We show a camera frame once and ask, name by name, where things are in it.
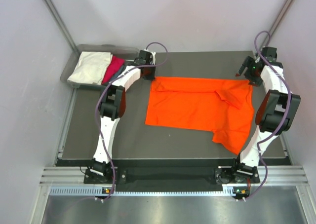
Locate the clear plastic bin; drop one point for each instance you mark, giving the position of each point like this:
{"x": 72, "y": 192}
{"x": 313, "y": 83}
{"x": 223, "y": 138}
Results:
{"x": 125, "y": 53}

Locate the grey slotted cable duct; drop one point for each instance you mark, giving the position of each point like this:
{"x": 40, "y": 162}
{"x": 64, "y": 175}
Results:
{"x": 104, "y": 192}

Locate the aluminium frame rail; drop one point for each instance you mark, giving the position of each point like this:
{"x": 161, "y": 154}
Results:
{"x": 274, "y": 176}

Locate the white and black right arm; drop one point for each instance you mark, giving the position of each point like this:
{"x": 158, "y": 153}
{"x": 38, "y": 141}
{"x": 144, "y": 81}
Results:
{"x": 274, "y": 116}

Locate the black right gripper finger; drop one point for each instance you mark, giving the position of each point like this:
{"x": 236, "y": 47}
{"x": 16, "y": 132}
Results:
{"x": 240, "y": 70}
{"x": 246, "y": 63}

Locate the orange t shirt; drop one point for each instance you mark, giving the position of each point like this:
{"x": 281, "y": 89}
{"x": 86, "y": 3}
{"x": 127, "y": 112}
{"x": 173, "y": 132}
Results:
{"x": 221, "y": 106}

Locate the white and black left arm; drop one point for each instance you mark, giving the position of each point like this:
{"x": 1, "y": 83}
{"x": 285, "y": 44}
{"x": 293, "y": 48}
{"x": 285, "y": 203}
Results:
{"x": 111, "y": 108}

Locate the crimson folded t shirt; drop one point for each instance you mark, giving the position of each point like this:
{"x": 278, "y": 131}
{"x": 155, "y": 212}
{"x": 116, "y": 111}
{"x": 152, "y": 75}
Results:
{"x": 115, "y": 65}

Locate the white folded t shirt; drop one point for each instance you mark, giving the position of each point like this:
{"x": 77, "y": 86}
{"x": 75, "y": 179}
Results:
{"x": 90, "y": 68}

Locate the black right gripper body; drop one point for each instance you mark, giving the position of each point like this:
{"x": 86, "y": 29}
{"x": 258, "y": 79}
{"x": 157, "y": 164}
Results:
{"x": 253, "y": 76}

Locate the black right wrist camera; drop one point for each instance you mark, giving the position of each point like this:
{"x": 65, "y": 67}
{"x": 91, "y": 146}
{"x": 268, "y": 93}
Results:
{"x": 269, "y": 53}

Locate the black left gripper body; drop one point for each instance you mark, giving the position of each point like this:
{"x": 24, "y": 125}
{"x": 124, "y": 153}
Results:
{"x": 149, "y": 73}

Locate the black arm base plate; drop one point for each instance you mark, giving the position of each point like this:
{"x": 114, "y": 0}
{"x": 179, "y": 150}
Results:
{"x": 210, "y": 170}

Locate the blue grey folded t shirt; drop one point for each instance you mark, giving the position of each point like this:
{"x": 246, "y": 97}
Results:
{"x": 118, "y": 73}

